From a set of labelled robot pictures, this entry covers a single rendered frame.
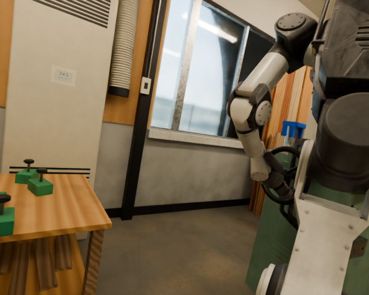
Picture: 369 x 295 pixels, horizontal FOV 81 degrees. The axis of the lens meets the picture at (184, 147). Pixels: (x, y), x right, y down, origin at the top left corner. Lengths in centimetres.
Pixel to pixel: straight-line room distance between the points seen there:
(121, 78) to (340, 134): 152
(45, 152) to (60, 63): 55
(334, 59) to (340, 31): 7
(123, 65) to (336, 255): 159
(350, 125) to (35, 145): 151
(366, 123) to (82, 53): 146
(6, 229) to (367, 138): 96
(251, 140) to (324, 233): 34
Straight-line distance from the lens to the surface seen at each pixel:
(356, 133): 46
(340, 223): 63
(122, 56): 177
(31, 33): 159
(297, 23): 84
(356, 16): 69
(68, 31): 161
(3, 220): 92
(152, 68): 196
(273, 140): 282
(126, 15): 184
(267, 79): 75
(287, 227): 142
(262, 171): 86
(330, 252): 62
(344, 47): 65
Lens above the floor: 99
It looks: 7 degrees down
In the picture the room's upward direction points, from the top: 10 degrees clockwise
